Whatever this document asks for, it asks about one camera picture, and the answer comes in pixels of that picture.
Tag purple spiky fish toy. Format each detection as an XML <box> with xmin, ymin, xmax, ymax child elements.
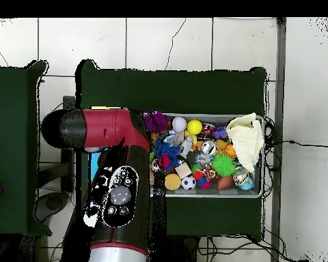
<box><xmin>143</xmin><ymin>109</ymin><xmax>169</xmax><ymax>134</ymax></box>

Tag crushed silver can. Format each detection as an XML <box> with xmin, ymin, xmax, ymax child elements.
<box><xmin>201</xmin><ymin>139</ymin><xmax>219</xmax><ymax>156</ymax></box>

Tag shallow metal mesh bin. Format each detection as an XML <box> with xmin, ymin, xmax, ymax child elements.
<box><xmin>143</xmin><ymin>112</ymin><xmax>265</xmax><ymax>199</ymax></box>

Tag wooden box with three holes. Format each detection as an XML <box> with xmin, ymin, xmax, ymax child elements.
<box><xmin>87</xmin><ymin>105</ymin><xmax>111</xmax><ymax>182</ymax></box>

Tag blue puffer ball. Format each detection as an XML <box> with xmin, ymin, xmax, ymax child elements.
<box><xmin>154</xmin><ymin>139</ymin><xmax>182</xmax><ymax>173</ymax></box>

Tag white baseball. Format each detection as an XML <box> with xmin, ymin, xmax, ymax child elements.
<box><xmin>172</xmin><ymin>116</ymin><xmax>188</xmax><ymax>132</ymax></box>

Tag yellow smiley ball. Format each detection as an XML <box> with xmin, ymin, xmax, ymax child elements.
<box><xmin>187</xmin><ymin>119</ymin><xmax>204</xmax><ymax>135</ymax></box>

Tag orange round sponge disc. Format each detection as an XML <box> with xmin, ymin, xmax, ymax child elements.
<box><xmin>164</xmin><ymin>173</ymin><xmax>182</xmax><ymax>191</ymax></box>

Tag small soccer ball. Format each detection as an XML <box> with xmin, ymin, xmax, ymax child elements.
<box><xmin>180</xmin><ymin>175</ymin><xmax>197</xmax><ymax>191</ymax></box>

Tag green puffer ball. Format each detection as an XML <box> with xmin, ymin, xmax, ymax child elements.
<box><xmin>212</xmin><ymin>153</ymin><xmax>237</xmax><ymax>177</ymax></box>

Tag small orange basketball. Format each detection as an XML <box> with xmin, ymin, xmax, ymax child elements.
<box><xmin>223</xmin><ymin>144</ymin><xmax>237</xmax><ymax>159</ymax></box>

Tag cream knitted cloth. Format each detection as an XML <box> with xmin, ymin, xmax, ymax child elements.
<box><xmin>225</xmin><ymin>112</ymin><xmax>265</xmax><ymax>173</ymax></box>

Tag grey rounded floor object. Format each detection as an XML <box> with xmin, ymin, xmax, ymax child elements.
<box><xmin>33</xmin><ymin>190</ymin><xmax>70</xmax><ymax>223</ymax></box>

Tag grey metal pole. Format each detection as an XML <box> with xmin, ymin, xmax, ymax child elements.
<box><xmin>270</xmin><ymin>17</ymin><xmax>287</xmax><ymax>262</ymax></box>

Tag black cable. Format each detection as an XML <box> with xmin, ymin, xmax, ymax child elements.
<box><xmin>264</xmin><ymin>139</ymin><xmax>328</xmax><ymax>148</ymax></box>

